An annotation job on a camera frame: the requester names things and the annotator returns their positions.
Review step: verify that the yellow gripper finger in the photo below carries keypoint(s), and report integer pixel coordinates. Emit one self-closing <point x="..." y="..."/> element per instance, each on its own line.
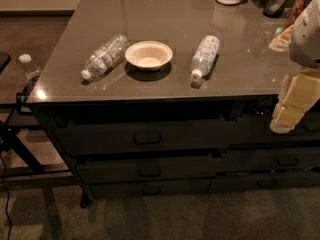
<point x="298" y="93"/>

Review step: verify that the black drawer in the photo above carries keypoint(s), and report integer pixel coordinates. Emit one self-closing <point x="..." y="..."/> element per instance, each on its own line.
<point x="149" y="188"/>
<point x="146" y="169"/>
<point x="255" y="129"/>
<point x="264" y="181"/>
<point x="269" y="159"/>
<point x="78" y="139"/>

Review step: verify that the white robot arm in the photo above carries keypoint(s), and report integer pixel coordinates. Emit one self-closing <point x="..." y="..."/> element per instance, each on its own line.
<point x="301" y="40"/>

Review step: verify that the glass jar of snacks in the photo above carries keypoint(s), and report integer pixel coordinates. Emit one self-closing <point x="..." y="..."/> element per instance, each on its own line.
<point x="301" y="7"/>

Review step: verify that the clear bottle white label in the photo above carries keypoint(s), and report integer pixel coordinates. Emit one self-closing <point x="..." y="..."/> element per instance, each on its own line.
<point x="204" y="57"/>

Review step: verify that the white paper bowl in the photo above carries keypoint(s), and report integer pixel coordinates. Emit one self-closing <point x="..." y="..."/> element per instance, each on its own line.
<point x="148" y="55"/>

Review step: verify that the clear bottle red label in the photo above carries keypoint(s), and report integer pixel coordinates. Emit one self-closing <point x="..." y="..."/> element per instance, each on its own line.
<point x="104" y="57"/>

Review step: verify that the small bottle white cap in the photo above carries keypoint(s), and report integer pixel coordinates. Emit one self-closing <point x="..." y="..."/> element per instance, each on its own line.
<point x="31" y="70"/>

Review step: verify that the dark side table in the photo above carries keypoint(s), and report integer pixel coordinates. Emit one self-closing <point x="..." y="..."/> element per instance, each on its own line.
<point x="21" y="118"/>

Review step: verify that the dark cabinet frame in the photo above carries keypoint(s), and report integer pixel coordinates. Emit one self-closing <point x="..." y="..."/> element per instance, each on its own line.
<point x="53" y="116"/>

